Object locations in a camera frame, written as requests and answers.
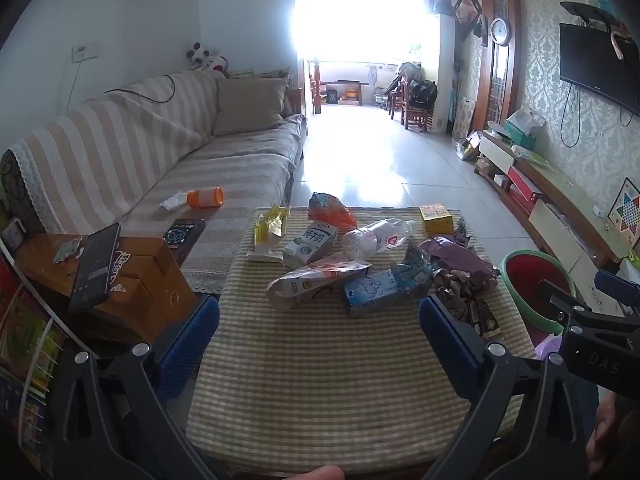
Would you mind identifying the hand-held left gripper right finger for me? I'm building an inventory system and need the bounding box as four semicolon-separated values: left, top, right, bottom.
419;294;588;480

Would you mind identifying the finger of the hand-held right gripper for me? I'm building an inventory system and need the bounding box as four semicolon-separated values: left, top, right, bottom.
537;280;593;328
595;270;640;318

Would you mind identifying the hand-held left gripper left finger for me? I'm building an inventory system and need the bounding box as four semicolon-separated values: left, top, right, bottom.
50;295;221;480

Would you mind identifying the red bin with green rim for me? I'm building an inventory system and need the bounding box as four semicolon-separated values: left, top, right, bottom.
501;249;580;337

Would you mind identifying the dark printed wrapper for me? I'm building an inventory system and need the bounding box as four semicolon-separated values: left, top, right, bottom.
462;299;502;339

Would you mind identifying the purple wrapper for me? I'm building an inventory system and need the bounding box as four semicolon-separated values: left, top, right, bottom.
419;236;501;286

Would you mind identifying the crushed blue carton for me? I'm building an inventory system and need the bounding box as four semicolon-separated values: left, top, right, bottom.
342;266;432;319

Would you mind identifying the small yellow box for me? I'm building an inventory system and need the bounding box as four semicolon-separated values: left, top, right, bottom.
418;203;454;237

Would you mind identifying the clear plastic bottle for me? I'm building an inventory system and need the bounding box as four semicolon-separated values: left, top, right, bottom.
342;217;420;262

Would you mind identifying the white orange paper bag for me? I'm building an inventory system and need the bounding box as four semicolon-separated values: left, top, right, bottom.
265;254;374;311

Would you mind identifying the torn yellow cardboard box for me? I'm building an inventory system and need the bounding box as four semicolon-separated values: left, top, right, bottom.
246;204;292;263

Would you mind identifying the white green milk carton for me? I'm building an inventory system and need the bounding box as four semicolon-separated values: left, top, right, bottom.
282;221;339;269

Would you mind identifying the orange snack bag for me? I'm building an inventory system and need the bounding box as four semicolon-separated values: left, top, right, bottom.
307;191;359;229

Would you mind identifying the person's right hand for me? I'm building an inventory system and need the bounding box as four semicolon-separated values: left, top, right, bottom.
587;395;640;478

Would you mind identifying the person's left hand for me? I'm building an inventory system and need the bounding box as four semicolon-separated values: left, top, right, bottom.
292;465;346;480

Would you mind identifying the purple stool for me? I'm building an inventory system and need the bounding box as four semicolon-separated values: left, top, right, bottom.
534;334;567;362

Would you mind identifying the wooden side table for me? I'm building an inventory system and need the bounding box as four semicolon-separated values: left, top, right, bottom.
14;232;221;347

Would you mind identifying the star checkers board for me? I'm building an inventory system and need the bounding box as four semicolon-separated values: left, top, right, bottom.
607;176;640;249

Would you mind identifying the wooden television cabinet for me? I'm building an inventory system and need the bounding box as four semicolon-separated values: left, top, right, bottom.
472;129;640;312

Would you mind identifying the black box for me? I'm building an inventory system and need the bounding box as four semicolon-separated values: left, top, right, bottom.
162;217;207;264

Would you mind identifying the black phone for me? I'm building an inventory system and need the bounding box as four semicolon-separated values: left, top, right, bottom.
68;222;123;314

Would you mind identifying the orange cup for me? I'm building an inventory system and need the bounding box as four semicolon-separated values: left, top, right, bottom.
186;186;225;209

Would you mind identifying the yellow-green plastic bag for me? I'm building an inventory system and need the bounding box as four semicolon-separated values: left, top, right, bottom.
512;144;551;167

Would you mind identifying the brown cardboard box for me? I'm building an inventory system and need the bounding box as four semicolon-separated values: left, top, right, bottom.
474;157;506;187

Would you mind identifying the small crumpled grey wrapper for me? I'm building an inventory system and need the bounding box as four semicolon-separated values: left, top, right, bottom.
53;239;84;264

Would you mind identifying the green box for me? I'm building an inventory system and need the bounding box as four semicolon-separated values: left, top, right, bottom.
502;120;539;151

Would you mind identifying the colourful printed bag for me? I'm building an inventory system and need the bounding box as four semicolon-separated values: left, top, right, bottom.
0;254;69;477

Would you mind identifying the shiny bag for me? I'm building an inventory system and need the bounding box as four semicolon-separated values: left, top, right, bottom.
454;132;484;162

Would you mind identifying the white plastic bag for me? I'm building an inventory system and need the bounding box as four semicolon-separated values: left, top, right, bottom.
507;104;546;134

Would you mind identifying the sofa with striped cover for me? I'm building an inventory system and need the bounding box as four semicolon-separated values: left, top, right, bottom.
0;67;308;297

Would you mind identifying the patterned board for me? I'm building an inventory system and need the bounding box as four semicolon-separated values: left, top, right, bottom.
452;99;474;142

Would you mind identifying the black television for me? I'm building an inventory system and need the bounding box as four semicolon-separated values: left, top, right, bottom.
558;22;640;119

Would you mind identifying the wooden chair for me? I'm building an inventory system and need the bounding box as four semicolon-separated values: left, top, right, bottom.
399;77;434;132

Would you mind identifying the beige cushion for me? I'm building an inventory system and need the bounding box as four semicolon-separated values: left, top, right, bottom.
212;77;291;137

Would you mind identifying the black backpack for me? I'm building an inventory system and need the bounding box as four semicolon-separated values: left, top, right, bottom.
407;78;439;109

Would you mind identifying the white standing air conditioner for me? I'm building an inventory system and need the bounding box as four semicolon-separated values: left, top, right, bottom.
437;12;459;134

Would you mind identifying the patterned cushion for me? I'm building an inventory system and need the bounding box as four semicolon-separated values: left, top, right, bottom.
260;67;297;117

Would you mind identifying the low wooden table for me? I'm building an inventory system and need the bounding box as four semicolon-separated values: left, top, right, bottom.
322;79;371;107

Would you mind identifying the panda plush toy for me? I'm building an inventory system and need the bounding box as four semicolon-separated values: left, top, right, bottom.
187;42;221;71

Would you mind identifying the diamond framed picture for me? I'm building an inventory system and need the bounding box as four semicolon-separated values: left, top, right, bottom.
452;0;484;41

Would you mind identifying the long black television cable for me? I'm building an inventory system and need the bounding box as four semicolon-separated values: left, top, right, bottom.
559;84;584;149

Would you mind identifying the round wall clock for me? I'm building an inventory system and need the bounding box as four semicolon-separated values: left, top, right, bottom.
489;17;511;47

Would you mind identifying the black wall shelf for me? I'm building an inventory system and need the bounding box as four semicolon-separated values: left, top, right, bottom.
559;0;627;27

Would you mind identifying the white cable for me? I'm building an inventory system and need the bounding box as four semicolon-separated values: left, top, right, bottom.
64;57;84;112

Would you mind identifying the turned wooden post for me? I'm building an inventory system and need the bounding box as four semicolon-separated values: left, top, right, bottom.
307;57;324;115

